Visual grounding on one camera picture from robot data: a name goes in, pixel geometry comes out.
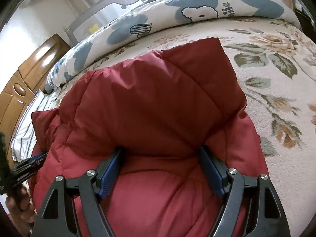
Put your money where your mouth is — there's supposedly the red quilted down coat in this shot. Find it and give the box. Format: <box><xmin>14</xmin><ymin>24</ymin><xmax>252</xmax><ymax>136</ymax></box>
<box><xmin>29</xmin><ymin>38</ymin><xmax>268</xmax><ymax>236</ymax></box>

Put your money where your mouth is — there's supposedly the person's left hand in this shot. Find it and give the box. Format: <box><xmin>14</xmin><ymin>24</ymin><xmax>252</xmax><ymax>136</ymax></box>
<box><xmin>5</xmin><ymin>185</ymin><xmax>37</xmax><ymax>236</ymax></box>

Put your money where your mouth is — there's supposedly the striped pillow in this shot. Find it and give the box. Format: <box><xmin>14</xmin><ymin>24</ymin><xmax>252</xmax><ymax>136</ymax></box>
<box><xmin>10</xmin><ymin>89</ymin><xmax>60</xmax><ymax>162</ymax></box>

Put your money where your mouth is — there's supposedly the wooden headboard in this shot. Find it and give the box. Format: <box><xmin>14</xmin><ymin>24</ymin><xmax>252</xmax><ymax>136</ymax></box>
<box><xmin>0</xmin><ymin>34</ymin><xmax>70</xmax><ymax>166</ymax></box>

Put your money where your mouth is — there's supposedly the floral bed cover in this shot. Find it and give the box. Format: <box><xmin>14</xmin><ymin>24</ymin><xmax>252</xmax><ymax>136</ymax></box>
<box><xmin>52</xmin><ymin>15</ymin><xmax>316</xmax><ymax>235</ymax></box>

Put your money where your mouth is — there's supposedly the blue white cartoon duvet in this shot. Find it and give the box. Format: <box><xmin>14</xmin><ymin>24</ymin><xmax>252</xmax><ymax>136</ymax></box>
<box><xmin>44</xmin><ymin>0</ymin><xmax>300</xmax><ymax>93</ymax></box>

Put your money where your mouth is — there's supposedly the grey bed guard rail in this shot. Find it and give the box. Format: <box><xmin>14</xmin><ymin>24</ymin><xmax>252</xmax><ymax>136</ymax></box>
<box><xmin>65</xmin><ymin>0</ymin><xmax>146</xmax><ymax>45</ymax></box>

